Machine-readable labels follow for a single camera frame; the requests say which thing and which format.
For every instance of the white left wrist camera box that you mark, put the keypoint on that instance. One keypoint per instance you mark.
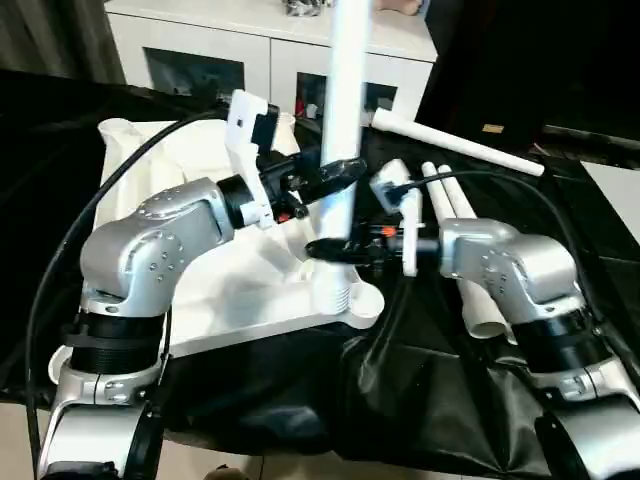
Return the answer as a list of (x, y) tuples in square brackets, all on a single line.
[(250, 125)]

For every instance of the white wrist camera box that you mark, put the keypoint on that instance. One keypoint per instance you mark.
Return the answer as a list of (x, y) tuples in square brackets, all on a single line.
[(408, 215), (250, 125)]

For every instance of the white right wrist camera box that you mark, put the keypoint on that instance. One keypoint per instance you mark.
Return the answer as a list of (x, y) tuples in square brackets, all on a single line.
[(408, 215)]

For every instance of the black cabinet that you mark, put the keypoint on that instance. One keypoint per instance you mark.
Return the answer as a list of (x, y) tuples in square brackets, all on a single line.
[(540, 60)]

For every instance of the white plastic table leg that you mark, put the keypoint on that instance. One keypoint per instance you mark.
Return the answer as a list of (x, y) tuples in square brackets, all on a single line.
[(432, 190), (455, 195), (460, 145), (347, 90)]

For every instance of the white plastic table top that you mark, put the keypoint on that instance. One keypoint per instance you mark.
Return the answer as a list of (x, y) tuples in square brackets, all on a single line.
[(250, 290)]

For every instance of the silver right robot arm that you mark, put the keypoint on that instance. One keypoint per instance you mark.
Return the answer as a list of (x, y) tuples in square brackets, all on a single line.
[(520, 280)]

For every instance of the small yellow label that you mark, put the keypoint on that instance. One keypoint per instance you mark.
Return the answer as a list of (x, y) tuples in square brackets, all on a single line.
[(493, 128)]

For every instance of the white sideboard with glass doors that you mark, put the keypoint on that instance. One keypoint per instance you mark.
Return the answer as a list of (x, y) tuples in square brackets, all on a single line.
[(260, 40)]

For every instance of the grey curtain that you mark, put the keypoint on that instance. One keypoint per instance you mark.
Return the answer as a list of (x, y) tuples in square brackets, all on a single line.
[(50, 35)]

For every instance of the black mat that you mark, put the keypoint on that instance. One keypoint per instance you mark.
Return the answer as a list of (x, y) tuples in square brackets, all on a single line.
[(400, 390)]

